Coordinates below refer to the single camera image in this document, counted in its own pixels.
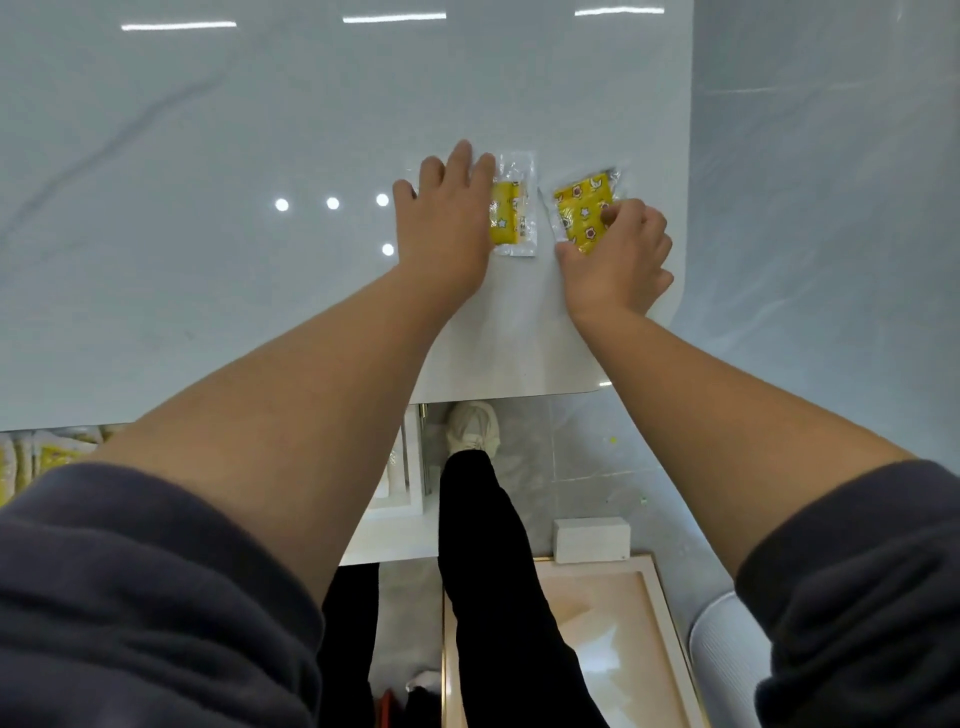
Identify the person's right forearm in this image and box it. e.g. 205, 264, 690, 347
573, 303, 918, 579

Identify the dark grey right sleeve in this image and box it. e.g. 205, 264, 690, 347
735, 459, 960, 728

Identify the black left trouser leg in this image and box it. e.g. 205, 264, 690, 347
318, 562, 381, 728

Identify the small white box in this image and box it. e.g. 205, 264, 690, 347
552, 516, 633, 565

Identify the person's left forearm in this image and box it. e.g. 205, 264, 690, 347
86, 266, 481, 601

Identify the stack of yellow packets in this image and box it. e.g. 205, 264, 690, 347
0, 425, 125, 508

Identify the white ribbed cylinder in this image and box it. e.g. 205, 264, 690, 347
688, 591, 775, 728

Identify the dark grey left sleeve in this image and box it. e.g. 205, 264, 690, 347
0, 461, 327, 728

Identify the black trouser leg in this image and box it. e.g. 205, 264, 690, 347
318, 562, 381, 728
437, 450, 610, 728

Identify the yellow packet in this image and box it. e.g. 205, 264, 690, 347
489, 150, 538, 258
540, 168, 625, 257

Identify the white shelf unit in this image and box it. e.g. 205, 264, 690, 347
339, 405, 444, 567

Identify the person's left hand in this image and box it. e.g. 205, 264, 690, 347
392, 140, 498, 305

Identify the black right trouser leg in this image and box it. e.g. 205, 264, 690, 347
437, 450, 610, 728

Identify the person's right hand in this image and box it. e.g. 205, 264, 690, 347
553, 198, 675, 321

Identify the white sneaker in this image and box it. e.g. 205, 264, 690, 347
444, 400, 502, 460

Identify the dark grey sleeve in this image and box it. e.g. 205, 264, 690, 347
735, 459, 960, 728
0, 461, 327, 728

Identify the light wooden framed board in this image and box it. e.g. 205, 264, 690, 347
441, 555, 710, 728

